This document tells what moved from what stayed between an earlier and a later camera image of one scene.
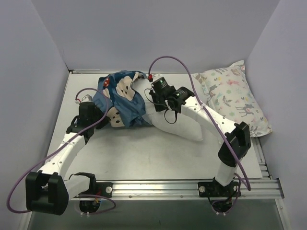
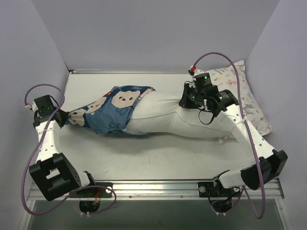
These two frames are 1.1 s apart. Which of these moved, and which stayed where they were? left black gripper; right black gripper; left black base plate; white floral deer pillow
Moved: right black gripper; left black gripper
Stayed: left black base plate; white floral deer pillow
